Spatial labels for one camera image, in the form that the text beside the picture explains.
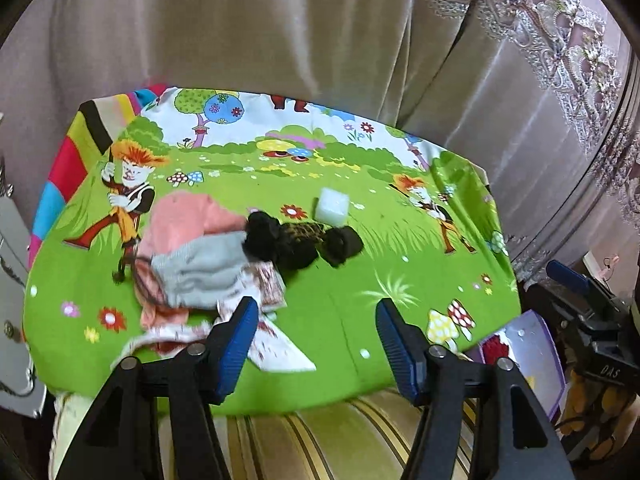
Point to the cream nightstand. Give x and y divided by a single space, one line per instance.
17 310

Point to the grey herringbone cloth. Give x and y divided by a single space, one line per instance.
200 270

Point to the striped velvet cushion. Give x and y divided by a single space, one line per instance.
320 445

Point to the purple cardboard box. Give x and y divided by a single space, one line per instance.
535 355

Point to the beige curtain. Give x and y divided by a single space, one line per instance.
225 25

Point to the dark red knit hat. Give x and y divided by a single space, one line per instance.
496 347

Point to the pink floral white cloth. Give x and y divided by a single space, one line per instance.
280 345

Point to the wooden stool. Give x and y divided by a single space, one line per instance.
595 410

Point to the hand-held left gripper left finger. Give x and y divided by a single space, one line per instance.
235 347

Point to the white foam cube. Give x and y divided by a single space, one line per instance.
332 207

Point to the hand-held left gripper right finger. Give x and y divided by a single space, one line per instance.
400 347

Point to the black leopard plush toy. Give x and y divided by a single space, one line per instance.
295 242

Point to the green cartoon printed bedsheet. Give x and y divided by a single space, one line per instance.
325 280

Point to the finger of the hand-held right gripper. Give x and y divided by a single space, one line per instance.
567 272

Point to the mauve lace curtain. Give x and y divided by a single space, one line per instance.
550 85

